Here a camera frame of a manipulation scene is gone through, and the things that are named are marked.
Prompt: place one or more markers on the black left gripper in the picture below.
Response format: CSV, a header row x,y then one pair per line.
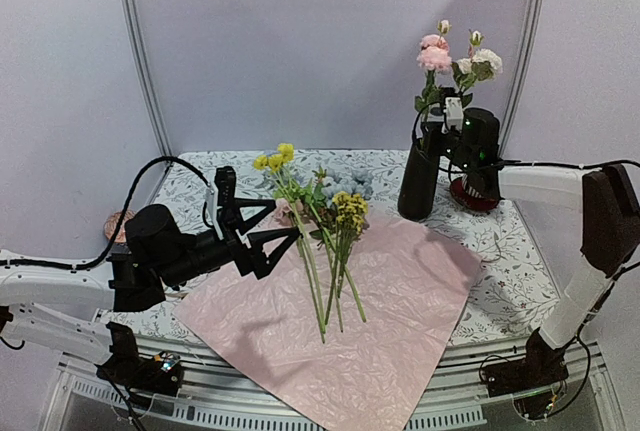
x,y
259,263

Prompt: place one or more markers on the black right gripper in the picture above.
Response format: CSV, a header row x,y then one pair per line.
x,y
432,131

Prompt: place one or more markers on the yellow poppy flower stem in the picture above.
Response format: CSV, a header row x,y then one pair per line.
x,y
278,169

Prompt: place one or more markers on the light blue hydrangea stem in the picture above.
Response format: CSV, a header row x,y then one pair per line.
x,y
357,181

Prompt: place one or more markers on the pink wrapping paper sheet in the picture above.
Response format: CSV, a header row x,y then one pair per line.
x,y
413,283

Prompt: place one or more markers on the white rose stem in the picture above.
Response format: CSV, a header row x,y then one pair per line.
x,y
480,65

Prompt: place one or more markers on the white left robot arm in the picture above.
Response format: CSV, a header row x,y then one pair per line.
x,y
31,292

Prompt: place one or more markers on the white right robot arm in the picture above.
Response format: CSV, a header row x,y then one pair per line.
x,y
599,201

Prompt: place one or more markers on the tall black vase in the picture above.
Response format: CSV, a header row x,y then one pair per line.
x,y
418,187

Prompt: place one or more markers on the striped ceramic cup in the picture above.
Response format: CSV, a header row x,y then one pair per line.
x,y
475,186

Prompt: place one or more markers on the red round saucer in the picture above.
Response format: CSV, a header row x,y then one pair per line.
x,y
472,203

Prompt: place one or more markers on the single pink carnation stem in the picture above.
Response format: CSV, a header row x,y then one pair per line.
x,y
289,213

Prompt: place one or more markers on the yellow small flower sprig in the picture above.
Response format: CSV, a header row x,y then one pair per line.
x,y
349,224

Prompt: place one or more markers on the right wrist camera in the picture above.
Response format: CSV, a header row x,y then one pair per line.
x,y
451,109

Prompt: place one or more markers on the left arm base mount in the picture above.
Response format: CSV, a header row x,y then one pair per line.
x,y
161,374

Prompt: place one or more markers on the right aluminium frame post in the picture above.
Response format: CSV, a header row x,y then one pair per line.
x,y
525,50

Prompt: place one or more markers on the aluminium frame post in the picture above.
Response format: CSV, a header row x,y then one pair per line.
x,y
525,50
143,71

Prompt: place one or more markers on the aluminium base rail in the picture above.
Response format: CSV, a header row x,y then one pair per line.
x,y
329,394

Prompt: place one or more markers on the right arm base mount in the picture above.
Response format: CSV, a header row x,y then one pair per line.
x,y
541,366

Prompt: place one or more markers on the left aluminium frame post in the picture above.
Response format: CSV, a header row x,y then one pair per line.
x,y
143,71

